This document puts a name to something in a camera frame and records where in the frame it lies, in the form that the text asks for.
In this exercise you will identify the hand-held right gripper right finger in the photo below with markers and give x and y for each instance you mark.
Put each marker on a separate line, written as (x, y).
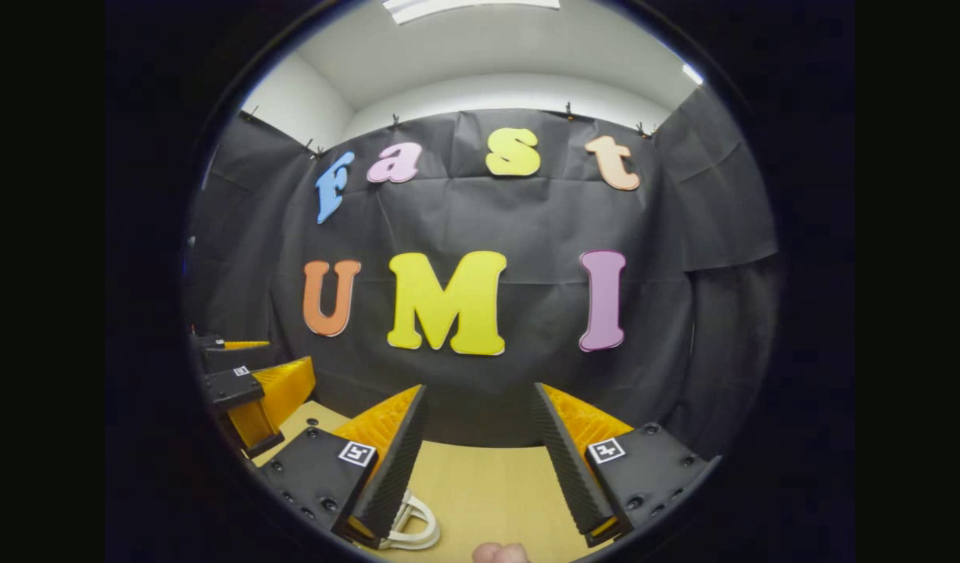
(570, 469)

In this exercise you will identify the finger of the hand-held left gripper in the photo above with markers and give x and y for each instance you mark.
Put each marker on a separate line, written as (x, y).
(234, 387)
(230, 356)

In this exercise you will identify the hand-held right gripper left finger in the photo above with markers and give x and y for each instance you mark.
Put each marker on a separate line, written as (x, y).
(394, 469)

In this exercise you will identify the white suitcase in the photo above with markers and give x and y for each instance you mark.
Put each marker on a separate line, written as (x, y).
(417, 543)

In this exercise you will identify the black backdrop cloth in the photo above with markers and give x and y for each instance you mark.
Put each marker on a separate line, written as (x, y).
(542, 219)

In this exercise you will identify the white ceiling light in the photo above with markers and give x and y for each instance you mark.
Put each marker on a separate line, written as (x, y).
(692, 74)

